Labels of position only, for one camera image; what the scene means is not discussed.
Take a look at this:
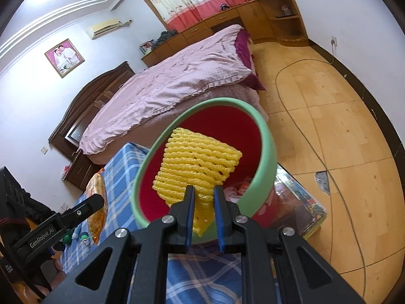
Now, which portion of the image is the dark wooden headboard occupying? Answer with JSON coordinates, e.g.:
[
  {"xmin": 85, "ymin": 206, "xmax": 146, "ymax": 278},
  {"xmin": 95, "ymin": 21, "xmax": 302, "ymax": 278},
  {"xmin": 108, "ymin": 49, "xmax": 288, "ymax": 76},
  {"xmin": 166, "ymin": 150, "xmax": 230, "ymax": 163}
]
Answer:
[{"xmin": 48, "ymin": 61, "xmax": 136, "ymax": 162}]

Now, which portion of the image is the pink bed blanket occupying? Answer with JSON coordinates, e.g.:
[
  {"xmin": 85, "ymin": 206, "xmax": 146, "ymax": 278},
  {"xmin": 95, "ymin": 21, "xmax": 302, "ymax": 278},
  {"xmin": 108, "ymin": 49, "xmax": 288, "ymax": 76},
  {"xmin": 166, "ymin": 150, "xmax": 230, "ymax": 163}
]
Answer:
[{"xmin": 78, "ymin": 24, "xmax": 268, "ymax": 156}]

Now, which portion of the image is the dark wooden nightstand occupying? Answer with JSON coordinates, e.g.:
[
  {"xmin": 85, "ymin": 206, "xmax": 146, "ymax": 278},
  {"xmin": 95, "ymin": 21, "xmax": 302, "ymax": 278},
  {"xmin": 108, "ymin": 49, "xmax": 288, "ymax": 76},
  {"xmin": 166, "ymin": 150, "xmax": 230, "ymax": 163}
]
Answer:
[{"xmin": 62, "ymin": 155, "xmax": 103, "ymax": 192}]

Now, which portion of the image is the orange snack packet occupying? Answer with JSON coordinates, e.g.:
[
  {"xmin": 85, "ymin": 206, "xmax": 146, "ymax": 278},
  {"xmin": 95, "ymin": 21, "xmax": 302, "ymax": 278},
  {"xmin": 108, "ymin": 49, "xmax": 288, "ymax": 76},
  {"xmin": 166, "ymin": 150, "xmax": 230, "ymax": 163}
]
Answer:
[{"xmin": 84, "ymin": 168, "xmax": 110, "ymax": 245}]

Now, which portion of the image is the colourful printed flat box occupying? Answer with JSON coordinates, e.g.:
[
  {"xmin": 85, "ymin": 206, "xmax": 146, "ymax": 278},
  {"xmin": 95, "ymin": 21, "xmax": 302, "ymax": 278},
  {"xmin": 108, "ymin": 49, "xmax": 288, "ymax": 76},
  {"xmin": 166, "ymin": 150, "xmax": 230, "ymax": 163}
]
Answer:
[{"xmin": 253, "ymin": 164, "xmax": 328, "ymax": 239}]

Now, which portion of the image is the dark hanging clothing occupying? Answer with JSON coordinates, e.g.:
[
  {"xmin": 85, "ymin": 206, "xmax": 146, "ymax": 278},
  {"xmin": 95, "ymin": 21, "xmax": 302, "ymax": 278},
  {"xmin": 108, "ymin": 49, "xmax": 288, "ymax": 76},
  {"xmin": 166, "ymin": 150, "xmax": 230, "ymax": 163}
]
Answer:
[{"xmin": 24, "ymin": 195, "xmax": 56, "ymax": 225}]

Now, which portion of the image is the green rimmed red bin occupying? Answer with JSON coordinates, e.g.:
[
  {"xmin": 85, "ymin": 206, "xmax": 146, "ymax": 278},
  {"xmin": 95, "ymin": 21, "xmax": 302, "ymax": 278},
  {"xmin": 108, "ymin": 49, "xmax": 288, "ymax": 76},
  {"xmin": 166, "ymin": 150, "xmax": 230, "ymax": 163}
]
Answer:
[{"xmin": 132, "ymin": 97, "xmax": 278, "ymax": 246}]

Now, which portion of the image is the blue plaid tablecloth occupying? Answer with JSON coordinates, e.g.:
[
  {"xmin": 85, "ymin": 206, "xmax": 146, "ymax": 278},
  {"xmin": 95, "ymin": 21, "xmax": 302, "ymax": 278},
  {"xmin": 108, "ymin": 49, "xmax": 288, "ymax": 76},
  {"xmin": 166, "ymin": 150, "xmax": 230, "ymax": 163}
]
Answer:
[{"xmin": 60, "ymin": 142, "xmax": 282, "ymax": 304}]

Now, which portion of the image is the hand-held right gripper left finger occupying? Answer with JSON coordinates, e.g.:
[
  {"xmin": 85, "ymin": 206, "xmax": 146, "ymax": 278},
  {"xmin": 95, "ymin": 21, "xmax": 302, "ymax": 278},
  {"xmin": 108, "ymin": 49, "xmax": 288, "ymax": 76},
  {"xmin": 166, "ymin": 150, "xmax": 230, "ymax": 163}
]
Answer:
[{"xmin": 41, "ymin": 185, "xmax": 196, "ymax": 304}]

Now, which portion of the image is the person's left hand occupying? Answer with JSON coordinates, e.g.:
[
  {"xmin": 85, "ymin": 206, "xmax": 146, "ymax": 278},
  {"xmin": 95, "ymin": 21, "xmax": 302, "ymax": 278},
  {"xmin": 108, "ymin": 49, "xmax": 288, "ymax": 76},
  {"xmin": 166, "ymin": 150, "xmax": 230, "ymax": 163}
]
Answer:
[{"xmin": 35, "ymin": 258, "xmax": 65, "ymax": 300}]

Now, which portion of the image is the long floor cable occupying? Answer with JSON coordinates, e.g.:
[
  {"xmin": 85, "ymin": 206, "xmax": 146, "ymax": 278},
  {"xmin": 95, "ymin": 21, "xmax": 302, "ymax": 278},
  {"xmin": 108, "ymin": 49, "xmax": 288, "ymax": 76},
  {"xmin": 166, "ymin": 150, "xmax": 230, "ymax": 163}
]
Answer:
[{"xmin": 275, "ymin": 43, "xmax": 368, "ymax": 304}]

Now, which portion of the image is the wall air conditioner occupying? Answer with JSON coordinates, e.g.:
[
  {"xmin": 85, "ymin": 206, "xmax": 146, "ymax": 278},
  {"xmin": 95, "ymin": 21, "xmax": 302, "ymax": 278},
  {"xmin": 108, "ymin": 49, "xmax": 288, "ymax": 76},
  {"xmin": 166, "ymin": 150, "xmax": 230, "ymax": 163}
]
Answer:
[{"xmin": 85, "ymin": 18, "xmax": 133, "ymax": 40}]

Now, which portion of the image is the framed wall photo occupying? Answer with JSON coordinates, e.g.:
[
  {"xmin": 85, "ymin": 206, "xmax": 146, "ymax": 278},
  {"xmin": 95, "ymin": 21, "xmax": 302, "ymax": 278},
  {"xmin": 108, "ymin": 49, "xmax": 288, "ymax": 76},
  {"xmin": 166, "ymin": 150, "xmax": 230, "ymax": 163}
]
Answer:
[{"xmin": 44, "ymin": 39, "xmax": 86, "ymax": 78}]

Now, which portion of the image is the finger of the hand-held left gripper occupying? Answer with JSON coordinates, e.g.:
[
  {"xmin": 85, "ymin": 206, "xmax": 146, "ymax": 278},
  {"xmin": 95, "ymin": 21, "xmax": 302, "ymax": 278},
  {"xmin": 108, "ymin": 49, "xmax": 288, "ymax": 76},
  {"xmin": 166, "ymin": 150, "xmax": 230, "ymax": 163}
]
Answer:
[{"xmin": 55, "ymin": 194, "xmax": 106, "ymax": 230}]

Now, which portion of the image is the light wooden cabinet row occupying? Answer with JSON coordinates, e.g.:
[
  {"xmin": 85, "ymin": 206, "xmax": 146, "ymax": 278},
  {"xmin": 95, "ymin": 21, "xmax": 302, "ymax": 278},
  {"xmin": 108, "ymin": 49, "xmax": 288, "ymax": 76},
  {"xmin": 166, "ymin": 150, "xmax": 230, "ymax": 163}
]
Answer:
[{"xmin": 141, "ymin": 0, "xmax": 309, "ymax": 68}]

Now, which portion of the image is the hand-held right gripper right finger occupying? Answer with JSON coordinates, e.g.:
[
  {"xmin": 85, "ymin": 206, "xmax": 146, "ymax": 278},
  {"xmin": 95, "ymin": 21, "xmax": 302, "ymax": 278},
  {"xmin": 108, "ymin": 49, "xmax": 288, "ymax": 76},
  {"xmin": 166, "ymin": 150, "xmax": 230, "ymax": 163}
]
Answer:
[{"xmin": 213, "ymin": 185, "xmax": 366, "ymax": 304}]

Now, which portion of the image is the colourful small box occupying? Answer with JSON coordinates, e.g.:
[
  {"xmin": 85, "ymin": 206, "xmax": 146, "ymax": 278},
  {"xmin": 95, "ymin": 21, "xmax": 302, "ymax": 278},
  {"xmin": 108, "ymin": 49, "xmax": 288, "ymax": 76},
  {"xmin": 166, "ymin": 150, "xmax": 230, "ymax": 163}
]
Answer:
[{"xmin": 139, "ymin": 40, "xmax": 157, "ymax": 54}]

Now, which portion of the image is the bed with brown base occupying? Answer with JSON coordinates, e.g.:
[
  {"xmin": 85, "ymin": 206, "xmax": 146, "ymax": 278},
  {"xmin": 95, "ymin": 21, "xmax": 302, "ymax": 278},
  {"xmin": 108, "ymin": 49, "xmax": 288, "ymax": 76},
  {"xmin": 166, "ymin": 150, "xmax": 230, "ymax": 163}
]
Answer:
[{"xmin": 77, "ymin": 24, "xmax": 269, "ymax": 165}]

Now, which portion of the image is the yellow foam fruit net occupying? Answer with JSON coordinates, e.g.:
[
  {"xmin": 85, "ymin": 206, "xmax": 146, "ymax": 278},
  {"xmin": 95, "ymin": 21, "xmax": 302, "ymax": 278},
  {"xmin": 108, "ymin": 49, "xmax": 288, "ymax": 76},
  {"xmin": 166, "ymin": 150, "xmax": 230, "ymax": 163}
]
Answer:
[{"xmin": 153, "ymin": 127, "xmax": 244, "ymax": 238}]

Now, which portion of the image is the dark clothes pile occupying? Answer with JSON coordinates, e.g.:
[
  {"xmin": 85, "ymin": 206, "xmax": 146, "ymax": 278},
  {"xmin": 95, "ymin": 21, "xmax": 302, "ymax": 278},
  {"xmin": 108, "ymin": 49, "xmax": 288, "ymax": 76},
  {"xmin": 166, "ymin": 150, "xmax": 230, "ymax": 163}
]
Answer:
[{"xmin": 155, "ymin": 30, "xmax": 179, "ymax": 45}]

